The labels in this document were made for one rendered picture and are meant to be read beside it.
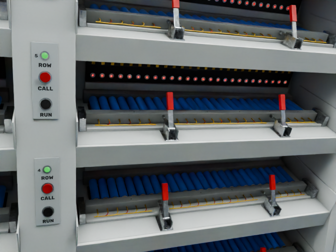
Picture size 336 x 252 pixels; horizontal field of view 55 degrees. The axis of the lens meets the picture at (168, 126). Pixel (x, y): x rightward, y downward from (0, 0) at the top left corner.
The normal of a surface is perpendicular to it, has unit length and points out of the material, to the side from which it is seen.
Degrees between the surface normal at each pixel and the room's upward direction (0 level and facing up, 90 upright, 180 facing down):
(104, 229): 19
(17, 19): 90
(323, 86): 90
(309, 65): 109
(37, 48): 90
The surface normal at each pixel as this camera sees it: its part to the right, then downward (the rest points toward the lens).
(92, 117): 0.29, 0.51
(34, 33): 0.33, 0.20
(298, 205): 0.15, -0.86
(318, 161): -0.94, 0.01
